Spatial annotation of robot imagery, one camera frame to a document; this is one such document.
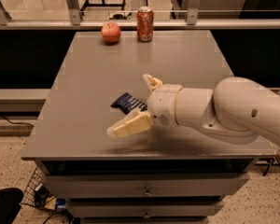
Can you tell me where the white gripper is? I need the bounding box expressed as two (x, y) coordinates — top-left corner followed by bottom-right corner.
(106, 74), (183, 138)

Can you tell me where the blue rxbar blueberry wrapper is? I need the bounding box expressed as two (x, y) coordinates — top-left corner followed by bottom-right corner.
(110, 92), (147, 115)

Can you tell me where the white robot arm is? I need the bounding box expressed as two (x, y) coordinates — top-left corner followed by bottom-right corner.
(107, 74), (280, 146)

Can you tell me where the red coke can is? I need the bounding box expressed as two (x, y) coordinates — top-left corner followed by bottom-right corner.
(137, 7), (154, 42)

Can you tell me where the grey drawer cabinet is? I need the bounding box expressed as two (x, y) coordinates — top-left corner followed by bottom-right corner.
(22, 31), (274, 224)

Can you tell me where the red apple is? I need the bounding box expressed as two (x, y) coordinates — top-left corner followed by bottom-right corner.
(101, 22), (120, 44)

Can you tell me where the upper grey drawer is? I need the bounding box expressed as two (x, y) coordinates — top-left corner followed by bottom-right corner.
(43, 173), (249, 199)

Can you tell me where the grey drawer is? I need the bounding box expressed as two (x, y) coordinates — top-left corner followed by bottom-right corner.
(66, 200), (224, 218)
(43, 173), (249, 199)

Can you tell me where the lower grey drawer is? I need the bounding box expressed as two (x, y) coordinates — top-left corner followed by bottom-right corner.
(66, 200), (224, 218)

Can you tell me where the metal window railing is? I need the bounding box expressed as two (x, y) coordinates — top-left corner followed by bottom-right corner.
(0, 0), (280, 31)

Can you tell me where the black chair corner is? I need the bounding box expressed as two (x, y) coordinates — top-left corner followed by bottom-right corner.
(0, 188), (23, 224)

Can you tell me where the black floor cable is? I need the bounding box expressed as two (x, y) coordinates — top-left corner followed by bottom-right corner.
(0, 105), (35, 128)

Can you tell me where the wire mesh basket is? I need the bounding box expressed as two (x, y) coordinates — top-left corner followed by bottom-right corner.
(21, 167), (50, 208)

